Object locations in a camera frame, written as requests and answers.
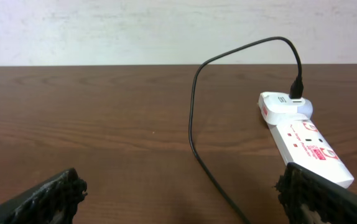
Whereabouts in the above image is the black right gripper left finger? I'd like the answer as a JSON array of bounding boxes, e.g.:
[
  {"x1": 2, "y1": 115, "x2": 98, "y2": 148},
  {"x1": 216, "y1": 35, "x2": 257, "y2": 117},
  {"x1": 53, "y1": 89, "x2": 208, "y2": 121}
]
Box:
[{"x1": 0, "y1": 168, "x2": 87, "y2": 224}]

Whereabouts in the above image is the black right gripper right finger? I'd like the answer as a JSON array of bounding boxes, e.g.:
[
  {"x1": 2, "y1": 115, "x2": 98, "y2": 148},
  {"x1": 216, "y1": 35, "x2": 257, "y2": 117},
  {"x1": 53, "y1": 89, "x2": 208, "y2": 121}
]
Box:
[{"x1": 276, "y1": 162, "x2": 357, "y2": 224}]

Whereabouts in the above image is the white charger adapter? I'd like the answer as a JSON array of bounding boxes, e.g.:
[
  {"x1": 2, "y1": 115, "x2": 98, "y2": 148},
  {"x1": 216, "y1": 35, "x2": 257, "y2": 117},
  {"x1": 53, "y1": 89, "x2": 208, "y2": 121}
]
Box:
[{"x1": 259, "y1": 92, "x2": 313, "y2": 126}]

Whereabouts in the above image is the white power strip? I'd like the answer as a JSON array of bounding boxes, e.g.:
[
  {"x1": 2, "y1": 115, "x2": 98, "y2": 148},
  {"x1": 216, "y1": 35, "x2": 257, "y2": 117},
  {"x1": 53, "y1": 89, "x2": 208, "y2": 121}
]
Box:
[{"x1": 267, "y1": 118, "x2": 354, "y2": 189}]

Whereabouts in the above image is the black charging cable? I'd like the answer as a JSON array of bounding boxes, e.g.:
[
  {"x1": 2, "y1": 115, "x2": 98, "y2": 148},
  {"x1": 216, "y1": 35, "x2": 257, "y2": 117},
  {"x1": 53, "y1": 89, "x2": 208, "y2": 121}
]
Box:
[{"x1": 188, "y1": 36, "x2": 305, "y2": 224}]

